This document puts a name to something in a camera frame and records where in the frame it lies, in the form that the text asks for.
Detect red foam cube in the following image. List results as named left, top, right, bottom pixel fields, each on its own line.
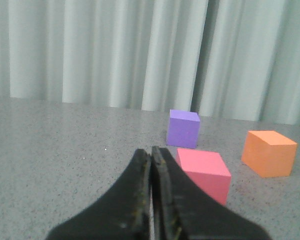
left=175, top=148, right=232, bottom=206

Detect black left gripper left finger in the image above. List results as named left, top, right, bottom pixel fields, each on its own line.
left=47, top=149, right=151, bottom=240

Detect pale green curtain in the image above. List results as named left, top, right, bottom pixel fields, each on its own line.
left=0, top=0, right=300, bottom=125

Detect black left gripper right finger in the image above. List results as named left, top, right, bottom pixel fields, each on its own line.
left=151, top=146, right=271, bottom=240

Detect purple foam cube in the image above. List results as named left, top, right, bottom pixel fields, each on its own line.
left=166, top=109, right=201, bottom=149

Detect orange foam cube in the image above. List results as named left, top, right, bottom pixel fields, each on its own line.
left=241, top=130, right=298, bottom=178

